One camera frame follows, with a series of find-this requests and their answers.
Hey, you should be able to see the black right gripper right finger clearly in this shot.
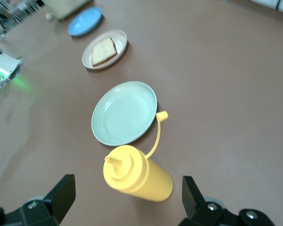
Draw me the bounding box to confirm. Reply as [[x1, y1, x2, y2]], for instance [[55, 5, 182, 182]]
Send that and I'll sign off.
[[178, 175, 278, 226]]

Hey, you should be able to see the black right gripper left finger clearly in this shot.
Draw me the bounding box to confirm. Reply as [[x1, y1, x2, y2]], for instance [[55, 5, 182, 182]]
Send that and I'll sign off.
[[0, 174, 76, 226]]

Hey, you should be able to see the yellow squeeze bottle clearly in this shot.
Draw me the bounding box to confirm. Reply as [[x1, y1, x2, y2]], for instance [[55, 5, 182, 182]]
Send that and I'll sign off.
[[103, 110, 174, 203]]

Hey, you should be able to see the bread slice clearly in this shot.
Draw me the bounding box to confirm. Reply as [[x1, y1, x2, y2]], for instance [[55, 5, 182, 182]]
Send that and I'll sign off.
[[91, 37, 120, 67]]

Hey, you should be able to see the light green plate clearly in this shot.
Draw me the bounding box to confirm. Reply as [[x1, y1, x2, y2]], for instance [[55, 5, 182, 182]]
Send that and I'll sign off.
[[91, 81, 158, 146]]

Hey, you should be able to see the beige plate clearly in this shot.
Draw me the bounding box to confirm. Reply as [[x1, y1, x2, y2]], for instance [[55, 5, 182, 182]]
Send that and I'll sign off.
[[81, 29, 128, 70]]

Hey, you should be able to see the blue plate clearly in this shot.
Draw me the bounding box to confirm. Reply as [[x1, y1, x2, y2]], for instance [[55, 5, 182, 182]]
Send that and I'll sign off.
[[67, 6, 103, 38]]

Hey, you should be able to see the beige chrome toaster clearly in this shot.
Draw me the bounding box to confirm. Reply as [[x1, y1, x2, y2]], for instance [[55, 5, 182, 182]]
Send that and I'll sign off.
[[42, 0, 92, 21]]

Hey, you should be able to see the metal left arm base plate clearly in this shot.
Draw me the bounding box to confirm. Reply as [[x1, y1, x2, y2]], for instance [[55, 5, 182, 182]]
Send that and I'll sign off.
[[0, 56, 24, 95]]

